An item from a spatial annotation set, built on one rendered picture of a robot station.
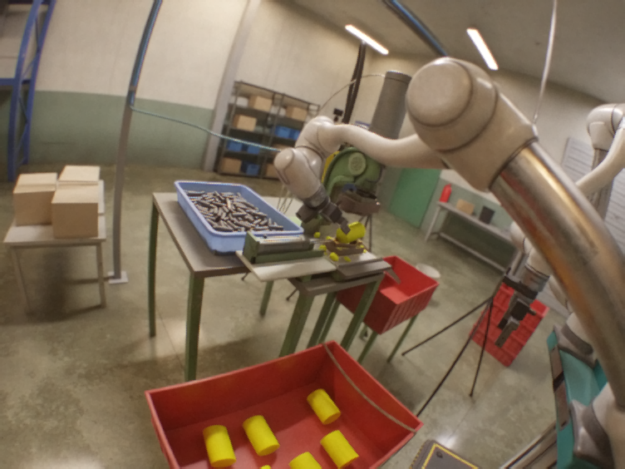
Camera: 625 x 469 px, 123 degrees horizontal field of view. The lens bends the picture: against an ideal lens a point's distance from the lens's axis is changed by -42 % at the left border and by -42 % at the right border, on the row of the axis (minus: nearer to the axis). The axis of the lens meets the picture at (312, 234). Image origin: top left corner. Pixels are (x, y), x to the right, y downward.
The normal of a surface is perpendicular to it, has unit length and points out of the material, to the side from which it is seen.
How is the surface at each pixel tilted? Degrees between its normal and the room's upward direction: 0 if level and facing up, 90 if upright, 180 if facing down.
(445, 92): 87
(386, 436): 90
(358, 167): 90
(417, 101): 84
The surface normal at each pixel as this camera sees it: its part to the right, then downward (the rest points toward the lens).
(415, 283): -0.72, 0.04
